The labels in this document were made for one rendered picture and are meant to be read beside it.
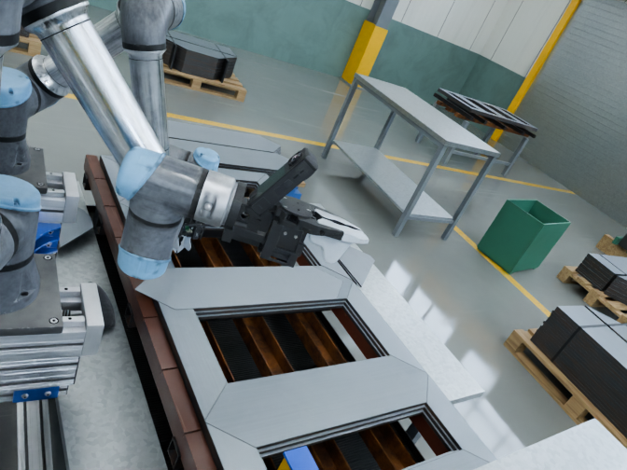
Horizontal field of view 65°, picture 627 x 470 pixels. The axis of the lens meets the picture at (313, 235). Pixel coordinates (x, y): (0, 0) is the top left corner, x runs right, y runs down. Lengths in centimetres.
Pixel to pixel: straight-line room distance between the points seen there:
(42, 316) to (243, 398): 49
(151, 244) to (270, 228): 17
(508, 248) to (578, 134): 546
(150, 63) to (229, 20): 763
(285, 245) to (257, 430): 60
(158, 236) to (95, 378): 77
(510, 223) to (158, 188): 443
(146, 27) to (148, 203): 60
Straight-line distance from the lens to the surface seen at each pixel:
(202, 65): 605
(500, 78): 1146
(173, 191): 69
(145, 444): 134
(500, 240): 500
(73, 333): 113
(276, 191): 69
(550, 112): 1055
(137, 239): 74
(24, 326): 105
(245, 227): 72
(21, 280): 106
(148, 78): 126
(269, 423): 124
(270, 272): 168
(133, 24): 124
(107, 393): 142
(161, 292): 146
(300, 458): 117
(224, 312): 149
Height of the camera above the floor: 177
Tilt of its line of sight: 27 degrees down
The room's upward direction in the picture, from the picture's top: 24 degrees clockwise
